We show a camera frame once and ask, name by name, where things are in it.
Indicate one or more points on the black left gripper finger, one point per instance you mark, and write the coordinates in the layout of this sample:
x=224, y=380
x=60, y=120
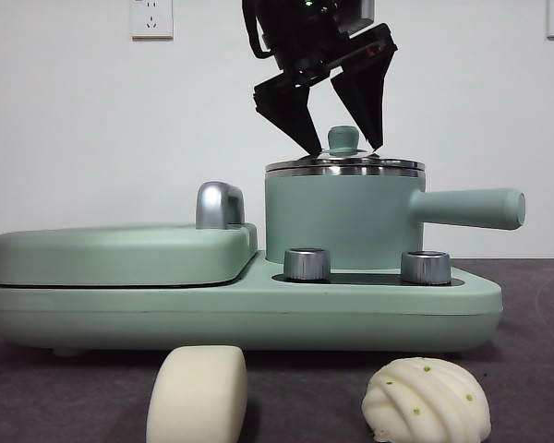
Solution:
x=286, y=106
x=367, y=92

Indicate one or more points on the glass pot lid green knob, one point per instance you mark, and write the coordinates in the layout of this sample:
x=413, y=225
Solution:
x=344, y=138

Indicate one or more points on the plain white rectangular steamed bun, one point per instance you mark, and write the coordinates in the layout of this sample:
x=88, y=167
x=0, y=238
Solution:
x=196, y=397

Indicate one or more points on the pleated white bun green flecks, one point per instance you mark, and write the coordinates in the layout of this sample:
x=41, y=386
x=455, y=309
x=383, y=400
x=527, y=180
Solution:
x=425, y=401

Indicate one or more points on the chrome control knob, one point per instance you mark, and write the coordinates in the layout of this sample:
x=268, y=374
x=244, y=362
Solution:
x=307, y=265
x=425, y=267

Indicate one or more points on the mint green breakfast machine base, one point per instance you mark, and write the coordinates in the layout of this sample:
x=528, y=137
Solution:
x=240, y=318

